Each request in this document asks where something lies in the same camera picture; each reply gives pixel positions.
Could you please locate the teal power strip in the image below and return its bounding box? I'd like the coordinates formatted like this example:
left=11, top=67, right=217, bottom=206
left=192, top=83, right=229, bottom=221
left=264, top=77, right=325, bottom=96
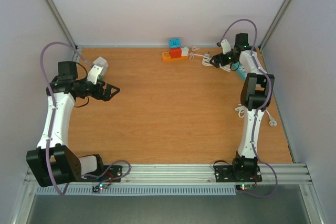
left=231, top=62, right=247, bottom=81

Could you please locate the white cube adapter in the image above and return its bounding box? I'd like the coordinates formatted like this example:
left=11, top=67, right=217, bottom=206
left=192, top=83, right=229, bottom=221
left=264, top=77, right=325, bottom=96
left=93, top=57, right=109, bottom=76

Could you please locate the white usb charger plug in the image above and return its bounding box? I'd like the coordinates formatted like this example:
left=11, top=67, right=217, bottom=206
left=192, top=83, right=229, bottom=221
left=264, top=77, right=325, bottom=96
left=181, top=47, right=189, bottom=57

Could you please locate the red cube plug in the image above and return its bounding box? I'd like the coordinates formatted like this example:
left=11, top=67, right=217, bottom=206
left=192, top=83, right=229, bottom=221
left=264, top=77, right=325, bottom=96
left=170, top=47, right=182, bottom=59

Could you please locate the blue cube plug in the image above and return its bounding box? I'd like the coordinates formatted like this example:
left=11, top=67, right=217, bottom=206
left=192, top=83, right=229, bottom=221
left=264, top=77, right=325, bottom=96
left=169, top=38, right=181, bottom=49

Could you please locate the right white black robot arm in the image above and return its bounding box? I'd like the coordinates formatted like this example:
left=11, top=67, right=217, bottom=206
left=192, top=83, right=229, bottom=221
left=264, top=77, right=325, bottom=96
left=209, top=33, right=275, bottom=182

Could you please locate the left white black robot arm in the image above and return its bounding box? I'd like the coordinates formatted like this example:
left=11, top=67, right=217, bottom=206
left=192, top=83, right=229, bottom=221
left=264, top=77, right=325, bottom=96
left=26, top=57, right=120, bottom=187

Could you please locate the left small circuit board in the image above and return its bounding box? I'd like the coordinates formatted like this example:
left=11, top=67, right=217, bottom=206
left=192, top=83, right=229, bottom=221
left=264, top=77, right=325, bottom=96
left=92, top=183, right=109, bottom=193

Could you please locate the small circuit board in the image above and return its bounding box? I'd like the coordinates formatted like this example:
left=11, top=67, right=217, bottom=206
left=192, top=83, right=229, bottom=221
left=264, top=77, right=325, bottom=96
left=236, top=184, right=254, bottom=191
left=92, top=183, right=109, bottom=193

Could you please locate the right small circuit board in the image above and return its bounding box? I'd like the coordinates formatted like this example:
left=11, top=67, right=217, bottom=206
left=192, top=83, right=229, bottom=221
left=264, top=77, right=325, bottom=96
left=236, top=184, right=254, bottom=191

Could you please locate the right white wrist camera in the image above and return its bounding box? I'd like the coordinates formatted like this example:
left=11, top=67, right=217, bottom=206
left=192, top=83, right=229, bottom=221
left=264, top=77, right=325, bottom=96
left=217, top=39, right=232, bottom=55

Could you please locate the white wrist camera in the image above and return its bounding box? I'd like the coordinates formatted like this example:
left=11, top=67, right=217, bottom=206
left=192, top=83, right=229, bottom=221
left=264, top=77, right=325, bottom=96
left=217, top=39, right=232, bottom=55
left=87, top=65, right=103, bottom=84

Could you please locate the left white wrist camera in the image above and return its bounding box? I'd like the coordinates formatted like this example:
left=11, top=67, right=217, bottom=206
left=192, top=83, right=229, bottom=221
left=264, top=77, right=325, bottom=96
left=87, top=65, right=103, bottom=84

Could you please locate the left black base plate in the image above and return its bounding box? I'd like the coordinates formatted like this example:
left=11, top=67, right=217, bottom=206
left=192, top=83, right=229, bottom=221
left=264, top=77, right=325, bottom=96
left=78, top=165, right=122, bottom=183

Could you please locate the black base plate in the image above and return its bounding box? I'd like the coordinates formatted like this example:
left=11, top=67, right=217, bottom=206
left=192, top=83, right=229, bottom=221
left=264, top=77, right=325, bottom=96
left=214, top=165, right=262, bottom=183
left=78, top=165, right=122, bottom=183

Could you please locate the right aluminium corner post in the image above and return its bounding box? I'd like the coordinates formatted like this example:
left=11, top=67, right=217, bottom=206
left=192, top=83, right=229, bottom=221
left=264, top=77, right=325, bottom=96
left=259, top=0, right=292, bottom=50

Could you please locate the aluminium corner post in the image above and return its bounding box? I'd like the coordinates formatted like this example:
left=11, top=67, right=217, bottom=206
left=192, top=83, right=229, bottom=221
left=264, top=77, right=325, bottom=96
left=45, top=0, right=77, bottom=48
left=259, top=0, right=292, bottom=50

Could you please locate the grey slotted cable duct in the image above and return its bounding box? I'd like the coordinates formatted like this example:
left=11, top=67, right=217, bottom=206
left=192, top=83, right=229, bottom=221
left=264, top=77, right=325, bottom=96
left=35, top=185, right=237, bottom=196

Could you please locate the front aluminium rail frame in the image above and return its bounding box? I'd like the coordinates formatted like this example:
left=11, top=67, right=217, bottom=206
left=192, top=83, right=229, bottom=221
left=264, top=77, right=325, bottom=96
left=23, top=163, right=313, bottom=185

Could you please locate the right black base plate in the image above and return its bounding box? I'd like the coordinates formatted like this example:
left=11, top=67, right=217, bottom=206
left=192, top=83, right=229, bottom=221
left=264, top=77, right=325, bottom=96
left=214, top=165, right=262, bottom=183

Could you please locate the left aluminium corner post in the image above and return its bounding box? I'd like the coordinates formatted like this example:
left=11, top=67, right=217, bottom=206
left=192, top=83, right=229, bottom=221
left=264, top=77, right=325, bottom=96
left=45, top=0, right=77, bottom=48

